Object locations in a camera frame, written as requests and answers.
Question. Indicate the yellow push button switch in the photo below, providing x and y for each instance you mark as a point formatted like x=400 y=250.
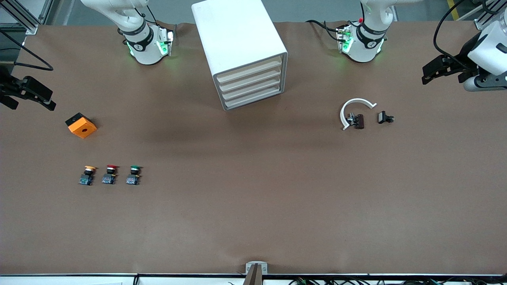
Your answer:
x=86 y=177

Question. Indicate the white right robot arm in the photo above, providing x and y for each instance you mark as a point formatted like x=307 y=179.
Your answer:
x=144 y=47

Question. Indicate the orange box with hole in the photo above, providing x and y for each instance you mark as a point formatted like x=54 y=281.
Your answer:
x=81 y=127

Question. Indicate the small black plastic part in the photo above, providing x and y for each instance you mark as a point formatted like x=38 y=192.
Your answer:
x=383 y=117

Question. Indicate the dark brown small connector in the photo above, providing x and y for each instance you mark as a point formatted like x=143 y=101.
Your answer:
x=359 y=121

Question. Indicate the aluminium frame profile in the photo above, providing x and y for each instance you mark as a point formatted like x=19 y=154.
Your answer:
x=27 y=19
x=485 y=19

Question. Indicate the red push button switch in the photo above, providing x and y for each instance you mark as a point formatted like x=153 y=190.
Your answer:
x=109 y=177

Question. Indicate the green push button switch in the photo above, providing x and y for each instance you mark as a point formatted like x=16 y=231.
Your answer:
x=133 y=178

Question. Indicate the white table edge rail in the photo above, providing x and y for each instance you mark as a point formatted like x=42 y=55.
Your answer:
x=178 y=280

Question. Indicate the grey metal table bracket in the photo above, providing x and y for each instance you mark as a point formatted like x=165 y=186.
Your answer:
x=256 y=269

